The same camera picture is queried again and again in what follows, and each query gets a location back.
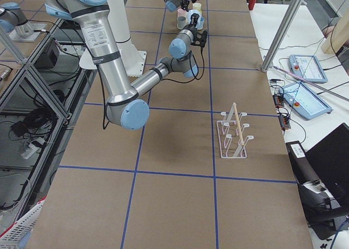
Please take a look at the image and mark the aluminium frame post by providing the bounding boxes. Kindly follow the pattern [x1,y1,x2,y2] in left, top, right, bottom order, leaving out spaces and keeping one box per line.
[261,0,303,72]

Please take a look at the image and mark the wooden rack dowel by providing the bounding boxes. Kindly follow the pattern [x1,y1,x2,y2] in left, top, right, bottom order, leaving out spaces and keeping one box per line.
[232,102,244,146]

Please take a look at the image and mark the grey plastic cup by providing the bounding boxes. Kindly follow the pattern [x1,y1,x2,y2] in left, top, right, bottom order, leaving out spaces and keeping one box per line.
[177,16,187,30]

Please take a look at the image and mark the aluminium frame table structure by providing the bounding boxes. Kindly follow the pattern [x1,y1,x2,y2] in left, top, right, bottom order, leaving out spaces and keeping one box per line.
[1,20,93,218]

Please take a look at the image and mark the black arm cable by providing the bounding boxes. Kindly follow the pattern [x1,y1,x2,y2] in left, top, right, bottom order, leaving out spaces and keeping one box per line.
[163,46,206,84]

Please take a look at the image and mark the blue teach pendant far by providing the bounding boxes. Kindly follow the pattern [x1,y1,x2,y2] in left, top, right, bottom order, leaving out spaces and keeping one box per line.
[289,54,328,83]

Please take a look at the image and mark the black laptop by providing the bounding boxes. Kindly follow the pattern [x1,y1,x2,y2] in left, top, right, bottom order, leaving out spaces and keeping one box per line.
[306,123,348,205]

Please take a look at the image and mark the cream white plastic cup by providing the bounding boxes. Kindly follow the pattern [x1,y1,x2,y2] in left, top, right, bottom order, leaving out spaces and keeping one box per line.
[192,2,202,12]

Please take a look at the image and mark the blue teach pendant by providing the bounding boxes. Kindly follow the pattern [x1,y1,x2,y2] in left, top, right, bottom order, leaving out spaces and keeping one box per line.
[279,82,332,120]
[289,54,328,83]

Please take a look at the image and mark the light blue plastic cup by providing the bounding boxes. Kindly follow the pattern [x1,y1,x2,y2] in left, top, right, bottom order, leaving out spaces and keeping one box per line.
[186,9,204,31]

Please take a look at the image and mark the white plastic basket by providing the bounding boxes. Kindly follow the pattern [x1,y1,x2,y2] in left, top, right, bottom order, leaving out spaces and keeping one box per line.
[1,198,46,249]

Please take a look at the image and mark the white wire cup rack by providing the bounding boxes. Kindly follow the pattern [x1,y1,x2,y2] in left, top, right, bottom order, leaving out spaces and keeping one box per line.
[216,112,254,159]

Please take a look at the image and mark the pink plastic cup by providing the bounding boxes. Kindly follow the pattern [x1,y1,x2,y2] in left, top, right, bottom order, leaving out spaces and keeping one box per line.
[177,8,187,17]

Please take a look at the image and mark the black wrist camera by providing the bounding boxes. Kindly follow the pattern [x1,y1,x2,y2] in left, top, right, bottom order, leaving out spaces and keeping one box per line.
[191,30,208,48]

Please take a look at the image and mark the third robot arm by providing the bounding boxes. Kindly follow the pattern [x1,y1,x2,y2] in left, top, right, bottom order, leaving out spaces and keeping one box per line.
[1,2,46,42]

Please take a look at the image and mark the blue teach pendant near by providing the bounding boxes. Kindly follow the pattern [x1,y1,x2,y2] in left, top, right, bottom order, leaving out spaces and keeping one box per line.
[279,82,332,120]

